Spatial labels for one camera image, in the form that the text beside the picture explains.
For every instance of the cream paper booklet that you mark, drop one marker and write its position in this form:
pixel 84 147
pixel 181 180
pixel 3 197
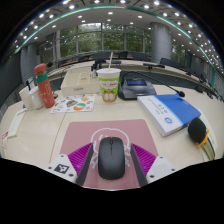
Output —
pixel 16 122

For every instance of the black conference microphone console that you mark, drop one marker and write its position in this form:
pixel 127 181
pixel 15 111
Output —
pixel 136 88

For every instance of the printed green-white paper cup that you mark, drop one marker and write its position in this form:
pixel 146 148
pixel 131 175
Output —
pixel 109 85

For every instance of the blue and white book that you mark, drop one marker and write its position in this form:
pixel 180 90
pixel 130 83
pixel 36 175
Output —
pixel 170 111

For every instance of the pink mouse pad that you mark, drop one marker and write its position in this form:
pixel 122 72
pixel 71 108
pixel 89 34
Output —
pixel 80 133

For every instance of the group of dark office chairs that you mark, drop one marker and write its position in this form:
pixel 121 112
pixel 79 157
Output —
pixel 101 55

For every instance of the curved conference desk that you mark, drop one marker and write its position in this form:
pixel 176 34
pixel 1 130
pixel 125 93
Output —
pixel 133 64

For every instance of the cream cardboard box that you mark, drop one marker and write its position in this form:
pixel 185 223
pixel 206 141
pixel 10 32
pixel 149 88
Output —
pixel 78 83

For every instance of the group of ceiling lights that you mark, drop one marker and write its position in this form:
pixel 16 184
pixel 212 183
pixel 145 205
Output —
pixel 110 12

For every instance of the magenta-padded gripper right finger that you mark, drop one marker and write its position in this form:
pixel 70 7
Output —
pixel 145 160

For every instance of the white paper sheet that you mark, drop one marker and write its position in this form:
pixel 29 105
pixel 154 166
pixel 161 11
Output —
pixel 212 146

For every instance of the black handheld microphone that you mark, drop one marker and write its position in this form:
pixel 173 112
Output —
pixel 196 130

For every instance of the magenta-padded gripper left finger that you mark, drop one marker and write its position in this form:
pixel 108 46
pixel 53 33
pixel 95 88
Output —
pixel 80 159

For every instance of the red bottle with green band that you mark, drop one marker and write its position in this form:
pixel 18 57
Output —
pixel 45 88

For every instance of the white lidded ceramic mug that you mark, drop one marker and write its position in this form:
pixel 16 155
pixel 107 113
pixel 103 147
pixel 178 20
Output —
pixel 36 98

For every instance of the black computer mouse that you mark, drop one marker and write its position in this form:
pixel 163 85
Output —
pixel 111 160

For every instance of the colourful sticker sheet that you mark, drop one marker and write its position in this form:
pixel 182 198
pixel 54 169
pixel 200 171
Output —
pixel 73 103

